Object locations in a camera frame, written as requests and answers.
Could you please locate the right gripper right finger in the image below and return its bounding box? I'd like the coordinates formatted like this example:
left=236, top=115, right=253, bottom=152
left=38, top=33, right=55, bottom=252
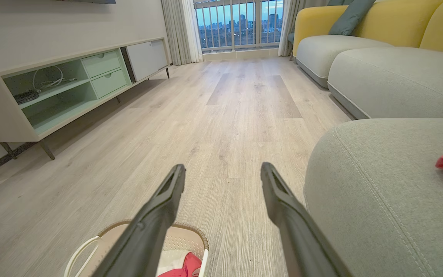
left=260, top=162, right=351, bottom=277

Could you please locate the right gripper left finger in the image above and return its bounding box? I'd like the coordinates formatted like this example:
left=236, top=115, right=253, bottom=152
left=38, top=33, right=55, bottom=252
left=92, top=164, right=187, bottom=277

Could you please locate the white garment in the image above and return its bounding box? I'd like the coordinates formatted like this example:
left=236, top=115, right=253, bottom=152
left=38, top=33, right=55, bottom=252
left=155, top=249, right=191, bottom=277

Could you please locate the grey sofa end seat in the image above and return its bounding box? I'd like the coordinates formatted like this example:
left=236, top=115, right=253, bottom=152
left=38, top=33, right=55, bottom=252
left=303, top=118, right=443, bottom=277

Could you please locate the grey sofa middle seat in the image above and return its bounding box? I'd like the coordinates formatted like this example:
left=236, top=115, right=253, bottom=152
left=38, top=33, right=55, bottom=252
left=327, top=47, right=443, bottom=120

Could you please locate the grey sofa seat by window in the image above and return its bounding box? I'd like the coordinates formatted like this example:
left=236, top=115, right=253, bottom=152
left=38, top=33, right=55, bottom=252
left=295, top=35, right=394, bottom=88

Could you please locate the white brown-rimmed laundry basket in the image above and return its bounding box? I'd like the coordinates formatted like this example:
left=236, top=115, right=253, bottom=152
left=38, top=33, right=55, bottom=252
left=64, top=220, right=209, bottom=277

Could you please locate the green cabinet drawer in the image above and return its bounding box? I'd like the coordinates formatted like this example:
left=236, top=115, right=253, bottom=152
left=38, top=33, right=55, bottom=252
left=82, top=50, right=122, bottom=78
left=91, top=68, right=128, bottom=99

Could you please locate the white cabinet sliding door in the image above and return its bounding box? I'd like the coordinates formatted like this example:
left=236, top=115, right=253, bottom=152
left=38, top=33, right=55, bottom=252
left=125, top=39, right=168, bottom=82

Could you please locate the black device on shelf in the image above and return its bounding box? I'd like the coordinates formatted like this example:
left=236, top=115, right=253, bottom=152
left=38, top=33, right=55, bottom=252
left=13, top=89, right=40, bottom=105

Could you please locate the blue-grey chair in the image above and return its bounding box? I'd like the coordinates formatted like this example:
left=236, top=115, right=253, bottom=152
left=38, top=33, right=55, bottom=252
left=287, top=32, right=296, bottom=61

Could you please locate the balcony window with railing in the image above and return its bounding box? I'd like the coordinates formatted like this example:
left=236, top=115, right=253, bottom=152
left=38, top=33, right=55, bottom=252
left=193, top=0, right=284, bottom=52

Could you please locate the large teal throw pillow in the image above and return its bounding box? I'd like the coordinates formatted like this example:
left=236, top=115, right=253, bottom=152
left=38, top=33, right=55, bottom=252
left=328, top=0, right=376, bottom=36

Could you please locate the dark television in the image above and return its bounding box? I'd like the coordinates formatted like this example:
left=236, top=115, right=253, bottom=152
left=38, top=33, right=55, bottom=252
left=54, top=0, right=117, bottom=5

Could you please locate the white coiled cable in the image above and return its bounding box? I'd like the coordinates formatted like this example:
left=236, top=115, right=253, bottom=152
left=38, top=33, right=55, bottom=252
left=32, top=65, right=78, bottom=91

